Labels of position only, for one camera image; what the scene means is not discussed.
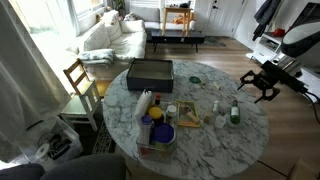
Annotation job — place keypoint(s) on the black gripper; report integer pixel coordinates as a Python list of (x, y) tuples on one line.
[(281, 76)]

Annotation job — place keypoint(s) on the green hot sauce bottle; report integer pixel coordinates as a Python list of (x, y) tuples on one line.
[(235, 113)]

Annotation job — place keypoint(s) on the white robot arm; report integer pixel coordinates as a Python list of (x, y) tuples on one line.
[(297, 44)]

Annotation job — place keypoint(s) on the red cap sauce bottle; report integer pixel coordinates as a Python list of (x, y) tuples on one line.
[(157, 99)]

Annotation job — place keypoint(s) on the white squeeze bottle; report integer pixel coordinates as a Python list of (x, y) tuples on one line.
[(146, 124)]

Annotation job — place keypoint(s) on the white shelf unit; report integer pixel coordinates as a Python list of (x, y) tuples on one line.
[(267, 49)]

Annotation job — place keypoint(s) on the small wooden block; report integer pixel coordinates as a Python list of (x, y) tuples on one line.
[(217, 86)]

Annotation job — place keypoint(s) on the white tube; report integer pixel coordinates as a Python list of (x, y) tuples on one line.
[(216, 106)]

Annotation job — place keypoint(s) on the clear plastic cup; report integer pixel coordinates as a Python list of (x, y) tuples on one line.
[(220, 121)]

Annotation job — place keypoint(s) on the green round lid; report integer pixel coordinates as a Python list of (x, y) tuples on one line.
[(195, 80)]

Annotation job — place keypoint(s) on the yellow framed picture book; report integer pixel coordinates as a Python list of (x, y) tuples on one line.
[(187, 114)]

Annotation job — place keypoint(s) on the black coffee table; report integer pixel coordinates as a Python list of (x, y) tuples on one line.
[(194, 38)]

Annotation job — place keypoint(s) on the dark hanging coat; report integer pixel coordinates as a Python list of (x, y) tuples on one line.
[(263, 16)]

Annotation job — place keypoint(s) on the small white lid jar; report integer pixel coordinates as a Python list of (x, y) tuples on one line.
[(170, 113)]

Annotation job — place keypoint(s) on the dark blue open box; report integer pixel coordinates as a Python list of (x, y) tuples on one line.
[(151, 74)]

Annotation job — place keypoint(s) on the yellow lid jar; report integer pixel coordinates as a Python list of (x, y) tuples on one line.
[(156, 115)]

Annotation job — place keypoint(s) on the blue lid container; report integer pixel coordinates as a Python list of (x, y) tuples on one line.
[(162, 135)]

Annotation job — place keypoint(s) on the white paper bag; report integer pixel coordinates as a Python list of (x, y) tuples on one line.
[(142, 104)]

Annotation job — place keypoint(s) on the white couch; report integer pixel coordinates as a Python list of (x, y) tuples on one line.
[(125, 40)]

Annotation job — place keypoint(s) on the grey blanket on couch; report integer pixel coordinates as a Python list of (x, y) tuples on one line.
[(97, 57)]

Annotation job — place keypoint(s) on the wooden white chair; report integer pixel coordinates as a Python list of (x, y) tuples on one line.
[(82, 106)]

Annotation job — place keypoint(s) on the clear plastic storage bin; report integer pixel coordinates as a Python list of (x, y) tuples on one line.
[(50, 143)]

